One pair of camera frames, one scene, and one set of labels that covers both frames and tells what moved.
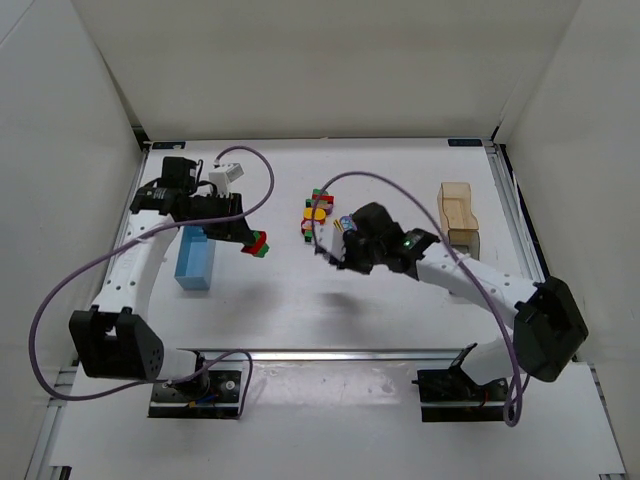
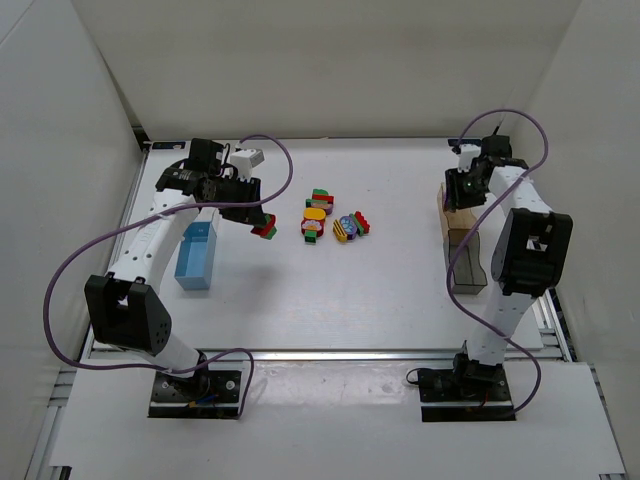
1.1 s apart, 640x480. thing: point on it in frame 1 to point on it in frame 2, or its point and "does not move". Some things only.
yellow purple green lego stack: (345, 223) does not move
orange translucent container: (454, 207) does not move
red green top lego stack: (325, 200) does not move
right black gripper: (351, 251) to (461, 192)
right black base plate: (449, 395) does not move
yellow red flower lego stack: (307, 222) does not move
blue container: (195, 262) does not move
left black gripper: (226, 216) to (245, 201)
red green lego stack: (260, 246) to (267, 230)
